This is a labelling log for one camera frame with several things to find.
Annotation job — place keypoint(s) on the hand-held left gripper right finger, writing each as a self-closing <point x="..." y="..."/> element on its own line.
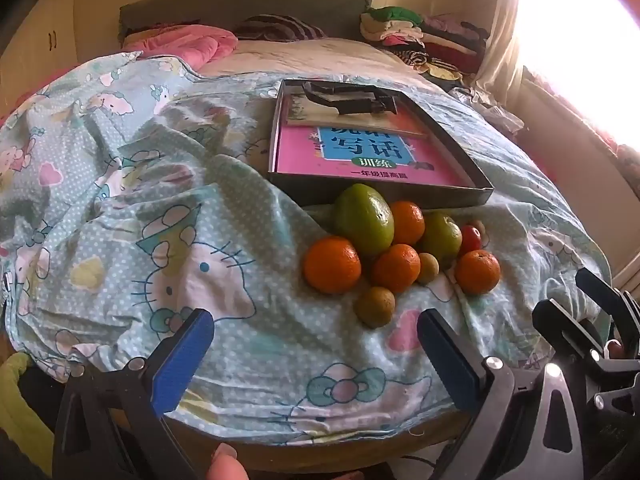
<point x="450" y="365"/>

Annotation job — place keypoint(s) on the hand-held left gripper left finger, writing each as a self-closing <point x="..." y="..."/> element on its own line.
<point x="182" y="365"/>

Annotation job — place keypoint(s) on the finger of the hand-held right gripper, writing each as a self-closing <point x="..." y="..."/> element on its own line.
<point x="565" y="322"/>
<point x="602" y="292"/>

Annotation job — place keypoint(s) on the small brownish green fruit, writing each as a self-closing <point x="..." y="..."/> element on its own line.
<point x="375" y="306"/>
<point x="428" y="268"/>

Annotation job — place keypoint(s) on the orange tangerine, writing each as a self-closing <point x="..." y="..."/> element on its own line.
<point x="477" y="271"/>
<point x="331" y="265"/>
<point x="396" y="267"/>
<point x="410" y="222"/>

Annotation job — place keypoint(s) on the red tomato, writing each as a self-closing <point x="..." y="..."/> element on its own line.
<point x="470" y="240"/>

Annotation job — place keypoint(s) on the large green fruit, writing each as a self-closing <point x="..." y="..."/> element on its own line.
<point x="362" y="220"/>

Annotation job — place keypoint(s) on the shallow grey cardboard box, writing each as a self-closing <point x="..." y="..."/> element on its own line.
<point x="380" y="196"/>

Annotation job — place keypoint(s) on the person's left hand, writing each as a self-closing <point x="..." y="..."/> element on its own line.
<point x="227" y="465"/>

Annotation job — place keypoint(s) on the yellow-green cloth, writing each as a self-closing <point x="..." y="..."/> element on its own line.
<point x="25" y="410"/>

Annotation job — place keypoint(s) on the cartoon cat printed blanket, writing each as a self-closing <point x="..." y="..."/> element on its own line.
<point x="150" y="185"/>

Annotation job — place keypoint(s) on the pink and blue book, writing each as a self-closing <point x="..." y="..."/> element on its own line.
<point x="300" y="155"/>

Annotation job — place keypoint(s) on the beige book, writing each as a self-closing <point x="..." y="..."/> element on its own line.
<point x="300" y="110"/>

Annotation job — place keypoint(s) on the black plastic tool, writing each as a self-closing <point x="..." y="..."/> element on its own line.
<point x="350" y="100"/>

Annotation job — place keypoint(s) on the cream curtain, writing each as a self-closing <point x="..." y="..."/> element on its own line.
<point x="500" y="25"/>

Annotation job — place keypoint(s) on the pile of folded clothes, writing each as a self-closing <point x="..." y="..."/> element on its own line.
<point x="425" y="40"/>

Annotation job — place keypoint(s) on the pink quilt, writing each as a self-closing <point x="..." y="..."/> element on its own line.
<point x="175" y="42"/>

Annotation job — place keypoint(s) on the white bed sheet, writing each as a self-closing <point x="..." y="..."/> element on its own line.
<point x="300" y="57"/>

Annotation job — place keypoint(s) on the striped pillow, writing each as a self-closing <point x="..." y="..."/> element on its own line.
<point x="280" y="27"/>

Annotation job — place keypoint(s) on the cream wardrobe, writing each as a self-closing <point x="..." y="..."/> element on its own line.
<point x="45" y="35"/>

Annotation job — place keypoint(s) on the grey-green bed headboard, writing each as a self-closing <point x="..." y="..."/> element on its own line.
<point x="250" y="0"/>

